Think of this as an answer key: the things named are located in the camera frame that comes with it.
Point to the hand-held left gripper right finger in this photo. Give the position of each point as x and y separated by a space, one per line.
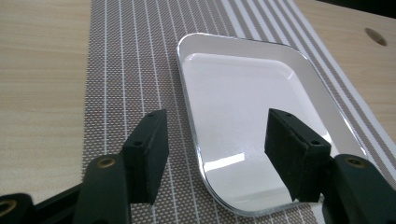
295 155

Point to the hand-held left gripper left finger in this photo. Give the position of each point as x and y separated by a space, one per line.
146 155

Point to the white square plate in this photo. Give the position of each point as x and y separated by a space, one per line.
236 99

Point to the grey striped placemat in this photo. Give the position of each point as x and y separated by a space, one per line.
130 62

